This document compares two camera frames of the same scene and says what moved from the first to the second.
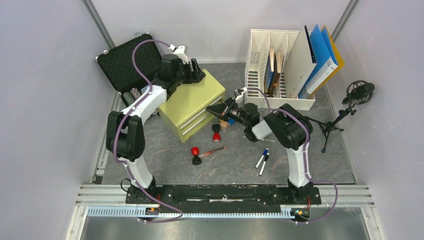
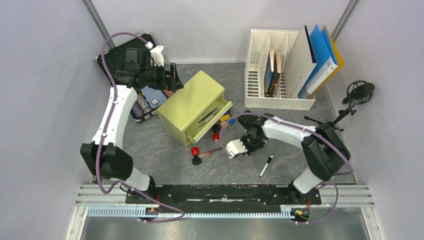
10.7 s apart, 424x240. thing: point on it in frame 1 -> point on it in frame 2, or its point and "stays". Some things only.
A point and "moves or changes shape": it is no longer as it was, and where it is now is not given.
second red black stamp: (216, 134) stays
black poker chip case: (116, 62) stays
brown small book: (279, 60) stays
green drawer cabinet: (185, 110) moves or changes shape
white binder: (301, 61) stays
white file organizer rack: (268, 52) stays
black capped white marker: (263, 166) moves or changes shape
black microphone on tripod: (358, 92) stays
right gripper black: (219, 110) -> (250, 150)
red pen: (212, 151) stays
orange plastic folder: (338, 59) stays
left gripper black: (198, 76) -> (168, 83)
